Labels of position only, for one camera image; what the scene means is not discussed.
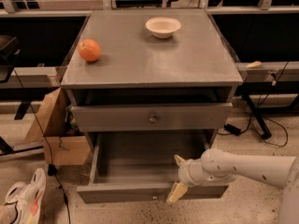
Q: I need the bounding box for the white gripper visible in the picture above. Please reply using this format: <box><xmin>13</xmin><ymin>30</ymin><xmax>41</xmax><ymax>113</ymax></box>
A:
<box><xmin>166</xmin><ymin>154</ymin><xmax>218</xmax><ymax>204</ymax></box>

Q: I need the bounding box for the grey drawer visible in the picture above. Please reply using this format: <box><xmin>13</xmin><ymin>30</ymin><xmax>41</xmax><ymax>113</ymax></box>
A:
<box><xmin>77</xmin><ymin>131</ymin><xmax>229</xmax><ymax>204</ymax></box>
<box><xmin>72</xmin><ymin>103</ymin><xmax>232</xmax><ymax>132</ymax></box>

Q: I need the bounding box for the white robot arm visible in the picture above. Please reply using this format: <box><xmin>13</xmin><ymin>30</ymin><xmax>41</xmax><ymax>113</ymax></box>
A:
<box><xmin>166</xmin><ymin>148</ymin><xmax>299</xmax><ymax>224</ymax></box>

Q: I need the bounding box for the grey top drawer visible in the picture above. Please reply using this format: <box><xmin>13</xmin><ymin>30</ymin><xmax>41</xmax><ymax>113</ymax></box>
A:
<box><xmin>72</xmin><ymin>103</ymin><xmax>232</xmax><ymax>132</ymax></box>

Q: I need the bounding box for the grey wooden drawer cabinet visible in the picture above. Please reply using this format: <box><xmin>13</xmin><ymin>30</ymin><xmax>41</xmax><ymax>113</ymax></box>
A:
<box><xmin>62</xmin><ymin>8</ymin><xmax>242</xmax><ymax>145</ymax></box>

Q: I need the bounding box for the brown cardboard box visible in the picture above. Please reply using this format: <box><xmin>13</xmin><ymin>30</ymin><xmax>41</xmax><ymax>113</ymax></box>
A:
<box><xmin>23</xmin><ymin>88</ymin><xmax>91</xmax><ymax>165</ymax></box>

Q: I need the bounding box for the small yellow foam piece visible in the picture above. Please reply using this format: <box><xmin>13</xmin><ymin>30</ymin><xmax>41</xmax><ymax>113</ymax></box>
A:
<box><xmin>245</xmin><ymin>61</ymin><xmax>262</xmax><ymax>69</ymax></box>

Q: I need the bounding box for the white paper bowl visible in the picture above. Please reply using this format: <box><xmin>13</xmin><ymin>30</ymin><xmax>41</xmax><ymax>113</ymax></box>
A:
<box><xmin>146</xmin><ymin>17</ymin><xmax>181</xmax><ymax>39</ymax></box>

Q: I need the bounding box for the white sneaker with orange accents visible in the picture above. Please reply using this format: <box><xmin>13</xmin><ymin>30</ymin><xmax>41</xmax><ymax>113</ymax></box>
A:
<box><xmin>0</xmin><ymin>168</ymin><xmax>46</xmax><ymax>224</ymax></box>

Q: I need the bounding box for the orange fruit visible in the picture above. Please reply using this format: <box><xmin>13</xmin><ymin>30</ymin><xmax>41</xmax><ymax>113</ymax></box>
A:
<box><xmin>78</xmin><ymin>39</ymin><xmax>101</xmax><ymax>63</ymax></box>

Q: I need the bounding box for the black power adapter with cable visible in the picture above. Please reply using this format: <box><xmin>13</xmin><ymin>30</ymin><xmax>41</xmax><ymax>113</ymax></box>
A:
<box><xmin>217</xmin><ymin>63</ymin><xmax>291</xmax><ymax>148</ymax></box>

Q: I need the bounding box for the black cable on left floor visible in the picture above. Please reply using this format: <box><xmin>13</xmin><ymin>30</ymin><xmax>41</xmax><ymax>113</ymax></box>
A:
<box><xmin>0</xmin><ymin>53</ymin><xmax>72</xmax><ymax>224</ymax></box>

